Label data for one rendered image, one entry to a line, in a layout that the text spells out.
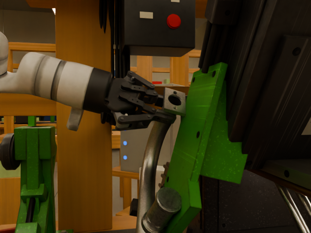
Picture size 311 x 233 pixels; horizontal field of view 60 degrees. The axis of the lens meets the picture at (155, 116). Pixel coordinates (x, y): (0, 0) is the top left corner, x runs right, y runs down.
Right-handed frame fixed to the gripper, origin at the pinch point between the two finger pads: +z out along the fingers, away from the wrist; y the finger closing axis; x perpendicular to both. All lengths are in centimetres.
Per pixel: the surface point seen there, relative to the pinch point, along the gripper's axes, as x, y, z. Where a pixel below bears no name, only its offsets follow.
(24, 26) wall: 580, 828, -353
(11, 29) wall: 596, 809, -392
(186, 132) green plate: -2.7, -6.8, 2.8
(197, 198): -3.5, -18.1, 3.8
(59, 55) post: 12.5, 22.0, -25.0
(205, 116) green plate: -9.1, -8.8, 2.9
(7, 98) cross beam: 28.8, 17.6, -36.8
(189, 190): -3.4, -17.2, 2.6
